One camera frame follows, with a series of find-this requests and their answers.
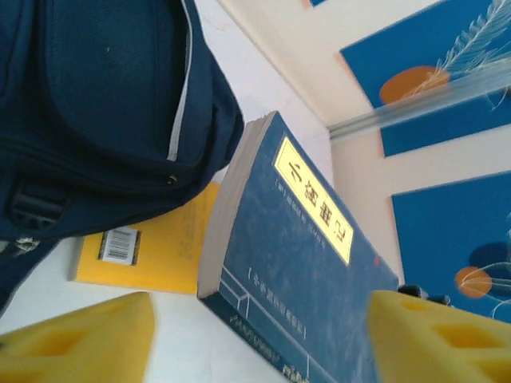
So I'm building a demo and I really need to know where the blue book with yellow label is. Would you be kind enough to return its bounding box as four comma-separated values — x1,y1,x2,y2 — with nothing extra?
196,110,400,383

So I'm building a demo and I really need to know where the aluminium corner post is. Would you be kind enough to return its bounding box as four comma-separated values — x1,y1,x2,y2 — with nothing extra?
327,71,511,140

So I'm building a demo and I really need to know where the yellow book with barcode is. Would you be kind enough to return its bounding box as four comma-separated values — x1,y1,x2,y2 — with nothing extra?
73,181,223,296

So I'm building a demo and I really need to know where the navy blue backpack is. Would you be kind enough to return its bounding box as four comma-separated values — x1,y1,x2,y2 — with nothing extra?
0,0,245,316

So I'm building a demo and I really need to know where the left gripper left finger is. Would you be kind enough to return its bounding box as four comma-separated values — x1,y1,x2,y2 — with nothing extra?
0,290,159,383

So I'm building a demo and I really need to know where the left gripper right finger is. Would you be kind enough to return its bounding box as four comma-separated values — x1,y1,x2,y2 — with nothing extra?
366,290,511,383

